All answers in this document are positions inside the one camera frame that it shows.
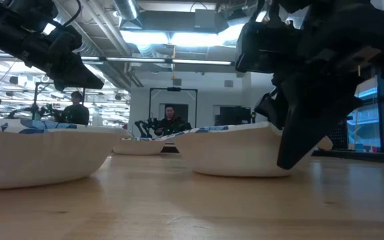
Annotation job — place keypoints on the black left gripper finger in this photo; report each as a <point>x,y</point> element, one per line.
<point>77,76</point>

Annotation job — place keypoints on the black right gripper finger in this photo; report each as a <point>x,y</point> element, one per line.
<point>308,113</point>
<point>268,108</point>

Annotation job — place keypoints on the blue patterned white paper bowl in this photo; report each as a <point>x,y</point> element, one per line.
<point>138,146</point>
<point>38,156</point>
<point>232,153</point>

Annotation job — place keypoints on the black background robot arm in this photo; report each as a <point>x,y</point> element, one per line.
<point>143,128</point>

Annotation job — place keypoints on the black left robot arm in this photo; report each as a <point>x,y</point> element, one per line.
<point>2,30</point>

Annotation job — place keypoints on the black background monitors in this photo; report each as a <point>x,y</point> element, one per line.
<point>233,115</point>

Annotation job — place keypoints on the person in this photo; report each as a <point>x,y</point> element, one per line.
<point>77,115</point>
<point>171,125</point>

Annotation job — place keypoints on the black perforated panel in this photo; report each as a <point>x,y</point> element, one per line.
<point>340,135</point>

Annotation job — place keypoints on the long ceiling strip light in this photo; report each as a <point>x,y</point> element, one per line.
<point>168,61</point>

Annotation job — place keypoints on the bright ceiling light panel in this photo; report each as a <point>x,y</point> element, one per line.
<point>185,38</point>

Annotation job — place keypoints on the grey ceiling box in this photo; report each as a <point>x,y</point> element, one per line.
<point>207,18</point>

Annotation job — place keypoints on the grey wall vent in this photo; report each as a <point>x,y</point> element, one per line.
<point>228,83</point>
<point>177,82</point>

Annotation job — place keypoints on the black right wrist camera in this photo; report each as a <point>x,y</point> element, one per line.
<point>265,50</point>

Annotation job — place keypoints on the silver ceiling duct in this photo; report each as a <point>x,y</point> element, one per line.
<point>127,8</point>

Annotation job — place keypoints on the black background stand frame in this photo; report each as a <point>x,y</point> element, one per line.
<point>173,89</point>

